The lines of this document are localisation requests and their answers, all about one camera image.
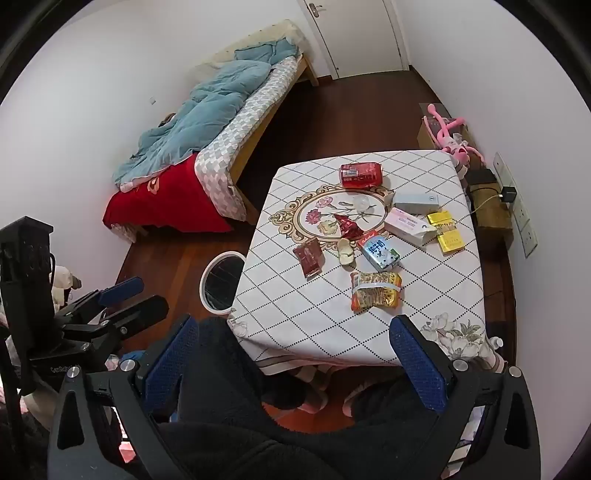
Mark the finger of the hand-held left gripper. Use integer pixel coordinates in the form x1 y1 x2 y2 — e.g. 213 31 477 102
62 295 170 341
54 276 145 320

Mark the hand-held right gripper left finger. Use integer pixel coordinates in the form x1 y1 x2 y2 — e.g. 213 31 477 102
47 314 200 480

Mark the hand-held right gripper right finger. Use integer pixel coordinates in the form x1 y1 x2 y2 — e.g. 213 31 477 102
389 315 542 480

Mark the white round trash bin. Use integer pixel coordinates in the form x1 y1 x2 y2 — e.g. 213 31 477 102
199 251 247 317

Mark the orange noodle packet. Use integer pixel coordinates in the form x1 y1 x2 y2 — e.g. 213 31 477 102
350 271 402 313

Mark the pink white carton box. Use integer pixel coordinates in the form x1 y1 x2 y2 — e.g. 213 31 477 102
383 208 437 247

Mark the dark red snack packet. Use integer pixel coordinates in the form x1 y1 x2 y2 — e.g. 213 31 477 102
293 239 322 278

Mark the red foil wrapper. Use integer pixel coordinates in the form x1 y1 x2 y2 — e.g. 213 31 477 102
333 213 365 241

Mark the clear plastic cup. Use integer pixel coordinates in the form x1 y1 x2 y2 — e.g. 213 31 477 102
348 194 377 217

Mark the white fluffy cloth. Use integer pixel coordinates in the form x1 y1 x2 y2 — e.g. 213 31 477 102
50 265 82 311

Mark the black bin liner bag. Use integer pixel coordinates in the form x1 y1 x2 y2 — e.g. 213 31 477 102
205 256 243 311

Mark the blue milk carton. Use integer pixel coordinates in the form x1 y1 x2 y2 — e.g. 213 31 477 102
361 235 400 273

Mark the white diamond pattern tablecloth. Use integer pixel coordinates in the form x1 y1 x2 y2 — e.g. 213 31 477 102
228 148 497 374

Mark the grey white carton box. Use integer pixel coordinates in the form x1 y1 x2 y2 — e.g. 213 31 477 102
392 191 440 215

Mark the wooden stool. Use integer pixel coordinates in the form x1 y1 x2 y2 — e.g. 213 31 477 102
466 182 514 250

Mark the light blue quilt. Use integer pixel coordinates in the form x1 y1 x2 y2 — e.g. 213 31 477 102
113 39 301 185

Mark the red soda can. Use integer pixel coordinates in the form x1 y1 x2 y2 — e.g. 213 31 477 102
339 161 385 190

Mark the checked bed sheet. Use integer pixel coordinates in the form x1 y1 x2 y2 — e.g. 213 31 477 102
194 55 303 222

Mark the pink plush toy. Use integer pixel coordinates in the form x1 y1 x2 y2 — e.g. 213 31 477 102
422 105 485 169

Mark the brown cardboard box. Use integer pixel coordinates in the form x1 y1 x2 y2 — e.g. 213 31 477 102
418 104 472 151

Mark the cream pillow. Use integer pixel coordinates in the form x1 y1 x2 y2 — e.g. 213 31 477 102
191 19 305 75

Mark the white door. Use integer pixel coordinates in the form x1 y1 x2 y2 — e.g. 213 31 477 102
310 0 409 79

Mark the white charging cable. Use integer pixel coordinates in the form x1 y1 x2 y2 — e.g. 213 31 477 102
471 194 502 213

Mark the wall socket panel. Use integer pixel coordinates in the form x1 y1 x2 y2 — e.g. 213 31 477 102
492 152 539 259

